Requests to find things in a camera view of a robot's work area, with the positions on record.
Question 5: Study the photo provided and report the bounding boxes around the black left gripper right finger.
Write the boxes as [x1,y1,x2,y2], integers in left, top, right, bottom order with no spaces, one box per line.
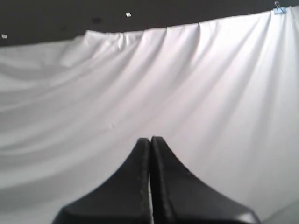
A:
[150,136,261,224]

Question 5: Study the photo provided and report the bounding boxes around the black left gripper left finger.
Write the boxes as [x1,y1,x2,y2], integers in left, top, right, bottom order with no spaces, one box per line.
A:
[53,138,151,224]

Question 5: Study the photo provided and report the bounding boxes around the grey backdrop cloth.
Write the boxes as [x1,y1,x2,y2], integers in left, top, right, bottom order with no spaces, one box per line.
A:
[0,7,299,224]

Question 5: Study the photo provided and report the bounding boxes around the blue binder clip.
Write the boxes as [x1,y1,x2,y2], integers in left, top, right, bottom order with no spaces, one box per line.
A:
[273,1,287,15]

